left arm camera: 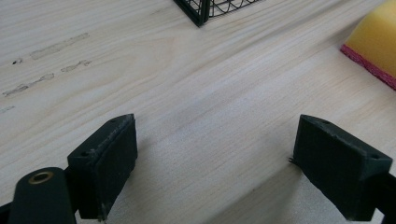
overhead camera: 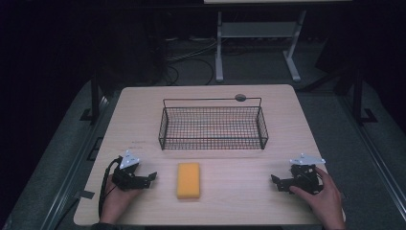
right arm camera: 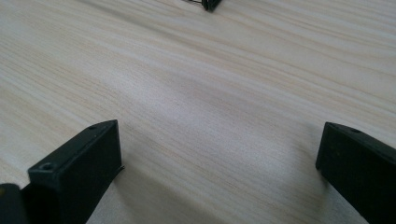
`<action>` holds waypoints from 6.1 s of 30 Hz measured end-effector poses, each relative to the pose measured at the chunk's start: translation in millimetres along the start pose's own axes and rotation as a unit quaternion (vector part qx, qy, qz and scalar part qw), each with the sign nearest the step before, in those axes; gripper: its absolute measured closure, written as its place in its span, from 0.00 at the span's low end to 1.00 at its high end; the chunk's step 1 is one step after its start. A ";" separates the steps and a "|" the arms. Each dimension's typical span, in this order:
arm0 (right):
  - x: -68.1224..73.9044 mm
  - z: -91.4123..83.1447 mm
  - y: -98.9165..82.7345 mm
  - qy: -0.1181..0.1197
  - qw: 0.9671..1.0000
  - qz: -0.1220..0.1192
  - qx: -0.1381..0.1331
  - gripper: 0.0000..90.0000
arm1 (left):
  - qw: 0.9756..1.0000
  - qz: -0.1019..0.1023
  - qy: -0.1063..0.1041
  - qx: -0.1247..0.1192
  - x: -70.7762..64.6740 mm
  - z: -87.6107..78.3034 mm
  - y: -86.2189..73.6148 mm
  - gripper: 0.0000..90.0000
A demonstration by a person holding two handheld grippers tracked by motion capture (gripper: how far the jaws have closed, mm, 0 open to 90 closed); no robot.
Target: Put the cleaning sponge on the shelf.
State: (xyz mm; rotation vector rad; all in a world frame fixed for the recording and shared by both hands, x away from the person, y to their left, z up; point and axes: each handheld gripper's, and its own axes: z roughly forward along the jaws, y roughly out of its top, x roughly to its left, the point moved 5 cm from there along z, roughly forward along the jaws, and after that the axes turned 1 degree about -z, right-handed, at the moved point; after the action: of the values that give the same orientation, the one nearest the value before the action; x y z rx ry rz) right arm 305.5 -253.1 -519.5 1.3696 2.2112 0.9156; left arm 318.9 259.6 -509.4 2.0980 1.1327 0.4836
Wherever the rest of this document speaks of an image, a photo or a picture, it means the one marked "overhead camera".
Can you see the grey round table grommet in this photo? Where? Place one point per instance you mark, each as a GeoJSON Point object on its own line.
{"type": "Point", "coordinates": [240, 97]}

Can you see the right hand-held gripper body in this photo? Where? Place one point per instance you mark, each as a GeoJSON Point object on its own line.
{"type": "Point", "coordinates": [304, 177]}

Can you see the person's left hand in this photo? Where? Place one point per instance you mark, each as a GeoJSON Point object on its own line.
{"type": "Point", "coordinates": [116, 201]}

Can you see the black metal stand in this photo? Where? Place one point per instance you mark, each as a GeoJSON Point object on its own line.
{"type": "Point", "coordinates": [95, 96]}
{"type": "Point", "coordinates": [359, 96]}

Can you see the person's right hand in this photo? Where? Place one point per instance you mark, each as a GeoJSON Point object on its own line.
{"type": "Point", "coordinates": [322, 199]}

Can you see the white metal desk frame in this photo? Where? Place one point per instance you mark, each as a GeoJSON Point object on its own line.
{"type": "Point", "coordinates": [258, 41]}

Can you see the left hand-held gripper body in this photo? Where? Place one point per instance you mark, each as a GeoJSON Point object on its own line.
{"type": "Point", "coordinates": [127, 174]}

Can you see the yellow sponge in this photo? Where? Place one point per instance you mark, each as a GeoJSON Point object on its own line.
{"type": "Point", "coordinates": [188, 180]}

